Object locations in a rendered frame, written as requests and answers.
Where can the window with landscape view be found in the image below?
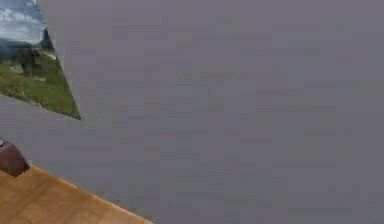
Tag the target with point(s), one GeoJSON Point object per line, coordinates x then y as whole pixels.
{"type": "Point", "coordinates": [31, 76]}

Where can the dark red wooden furniture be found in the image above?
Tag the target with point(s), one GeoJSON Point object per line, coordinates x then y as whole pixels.
{"type": "Point", "coordinates": [11, 160]}

